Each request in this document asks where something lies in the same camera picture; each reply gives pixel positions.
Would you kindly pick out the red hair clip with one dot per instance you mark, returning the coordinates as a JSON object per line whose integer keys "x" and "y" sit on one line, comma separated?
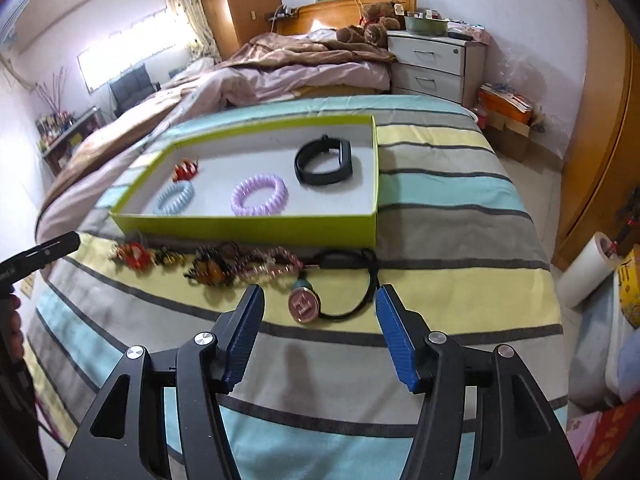
{"x": 182, "y": 172}

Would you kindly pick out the large wooden wardrobe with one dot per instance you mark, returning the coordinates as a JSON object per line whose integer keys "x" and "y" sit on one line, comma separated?
{"x": 600, "y": 135}

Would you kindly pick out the pink beaded hair clip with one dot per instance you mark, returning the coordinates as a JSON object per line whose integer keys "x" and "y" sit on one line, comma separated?
{"x": 270, "y": 265}

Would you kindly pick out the black and gold hair clip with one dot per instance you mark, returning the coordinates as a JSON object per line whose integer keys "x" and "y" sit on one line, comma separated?
{"x": 167, "y": 258}

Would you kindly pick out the power strip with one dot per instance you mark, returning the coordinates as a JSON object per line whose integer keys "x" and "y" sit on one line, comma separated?
{"x": 282, "y": 12}

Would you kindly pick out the cluttered side shelf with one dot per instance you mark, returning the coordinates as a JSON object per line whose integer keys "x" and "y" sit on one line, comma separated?
{"x": 65, "y": 140}

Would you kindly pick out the white plastic container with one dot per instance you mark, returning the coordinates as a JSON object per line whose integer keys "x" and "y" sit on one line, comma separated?
{"x": 605, "y": 355}

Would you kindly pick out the pink patterned box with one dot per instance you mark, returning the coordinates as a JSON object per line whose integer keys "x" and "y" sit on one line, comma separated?
{"x": 600, "y": 440}

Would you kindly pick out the person's left hand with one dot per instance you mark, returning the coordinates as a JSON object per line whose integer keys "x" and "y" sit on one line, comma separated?
{"x": 15, "y": 330}

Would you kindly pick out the brown blanket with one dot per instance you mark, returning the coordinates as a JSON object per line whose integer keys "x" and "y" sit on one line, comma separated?
{"x": 300, "y": 52}

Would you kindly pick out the brown teddy bear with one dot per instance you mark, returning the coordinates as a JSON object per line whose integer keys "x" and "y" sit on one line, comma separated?
{"x": 372, "y": 27}

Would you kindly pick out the green cardboard box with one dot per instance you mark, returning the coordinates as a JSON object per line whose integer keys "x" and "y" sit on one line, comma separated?
{"x": 250, "y": 227}

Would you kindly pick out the wooden headboard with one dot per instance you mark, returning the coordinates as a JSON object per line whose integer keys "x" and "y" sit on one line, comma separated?
{"x": 340, "y": 7}

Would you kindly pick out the white nightstand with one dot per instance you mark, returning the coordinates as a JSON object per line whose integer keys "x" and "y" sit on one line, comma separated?
{"x": 430, "y": 67}

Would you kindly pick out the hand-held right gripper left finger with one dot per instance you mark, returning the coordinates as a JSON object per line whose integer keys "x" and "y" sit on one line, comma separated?
{"x": 245, "y": 340}

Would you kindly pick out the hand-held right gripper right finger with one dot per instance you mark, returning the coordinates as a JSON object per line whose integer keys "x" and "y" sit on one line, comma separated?
{"x": 395, "y": 330}

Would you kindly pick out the cardboard box with books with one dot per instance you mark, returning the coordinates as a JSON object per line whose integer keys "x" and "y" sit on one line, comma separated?
{"x": 505, "y": 105}

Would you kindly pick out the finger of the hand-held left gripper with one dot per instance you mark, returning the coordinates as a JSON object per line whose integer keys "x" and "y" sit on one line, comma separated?
{"x": 45, "y": 252}

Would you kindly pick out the dark chair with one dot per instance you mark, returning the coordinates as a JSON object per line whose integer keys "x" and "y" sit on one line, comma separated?
{"x": 132, "y": 90}

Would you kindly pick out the window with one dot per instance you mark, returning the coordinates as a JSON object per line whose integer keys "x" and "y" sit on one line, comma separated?
{"x": 130, "y": 50}

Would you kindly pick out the bed with brown blanket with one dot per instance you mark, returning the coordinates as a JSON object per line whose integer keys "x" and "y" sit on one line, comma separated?
{"x": 250, "y": 85}

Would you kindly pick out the patterned curtain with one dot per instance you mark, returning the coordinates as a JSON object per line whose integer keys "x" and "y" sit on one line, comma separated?
{"x": 192, "y": 10}

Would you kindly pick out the green basin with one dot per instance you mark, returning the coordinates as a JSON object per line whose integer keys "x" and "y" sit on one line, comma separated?
{"x": 425, "y": 25}

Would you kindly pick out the dry branches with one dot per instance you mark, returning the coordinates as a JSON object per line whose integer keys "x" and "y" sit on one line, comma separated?
{"x": 50, "y": 92}

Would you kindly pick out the black wristband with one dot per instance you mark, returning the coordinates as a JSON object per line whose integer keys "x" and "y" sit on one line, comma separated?
{"x": 305, "y": 167}

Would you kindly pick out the tall wooden wardrobe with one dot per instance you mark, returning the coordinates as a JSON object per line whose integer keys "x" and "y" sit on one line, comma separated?
{"x": 240, "y": 5}

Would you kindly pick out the white paper roll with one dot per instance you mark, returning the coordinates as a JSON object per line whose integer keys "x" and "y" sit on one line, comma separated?
{"x": 585, "y": 270}

